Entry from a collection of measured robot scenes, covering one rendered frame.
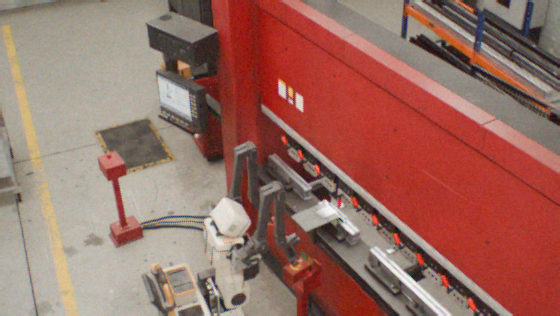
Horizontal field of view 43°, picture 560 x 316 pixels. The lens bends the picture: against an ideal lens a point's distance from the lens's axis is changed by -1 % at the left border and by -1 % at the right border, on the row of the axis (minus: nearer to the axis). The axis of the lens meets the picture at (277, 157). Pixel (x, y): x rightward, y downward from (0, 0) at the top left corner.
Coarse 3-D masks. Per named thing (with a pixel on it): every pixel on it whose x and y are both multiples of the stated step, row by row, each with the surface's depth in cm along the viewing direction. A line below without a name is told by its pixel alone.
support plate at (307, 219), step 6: (318, 204) 476; (324, 204) 476; (306, 210) 471; (312, 210) 471; (294, 216) 466; (300, 216) 466; (306, 216) 466; (312, 216) 466; (330, 216) 465; (336, 216) 465; (300, 222) 461; (306, 222) 461; (312, 222) 461; (318, 222) 461; (324, 222) 461; (306, 228) 456; (312, 228) 456
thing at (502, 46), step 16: (432, 0) 645; (448, 0) 639; (432, 16) 611; (448, 16) 611; (464, 16) 605; (464, 32) 579; (496, 32) 582; (512, 32) 577; (480, 48) 559; (496, 48) 559; (512, 48) 555; (528, 48) 560; (496, 64) 544; (512, 64) 533; (528, 64) 534; (544, 64) 531; (528, 80) 514; (544, 80) 521; (544, 96) 502
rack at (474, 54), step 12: (408, 0) 639; (456, 0) 650; (408, 12) 642; (480, 12) 545; (432, 24) 612; (528, 24) 565; (444, 36) 597; (480, 36) 552; (444, 48) 687; (468, 48) 570; (480, 60) 558; (492, 72) 547; (504, 72) 537; (516, 84) 523
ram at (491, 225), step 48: (288, 48) 446; (288, 96) 467; (336, 96) 415; (384, 96) 373; (336, 144) 433; (384, 144) 388; (432, 144) 351; (384, 192) 404; (432, 192) 364; (480, 192) 331; (528, 192) 304; (432, 240) 378; (480, 240) 343; (528, 240) 313; (528, 288) 323
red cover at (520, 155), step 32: (256, 0) 458; (288, 0) 431; (320, 32) 404; (352, 32) 393; (352, 64) 386; (384, 64) 361; (416, 96) 347; (448, 96) 334; (448, 128) 334; (480, 128) 314; (512, 128) 310; (512, 160) 303; (544, 160) 290; (544, 192) 293
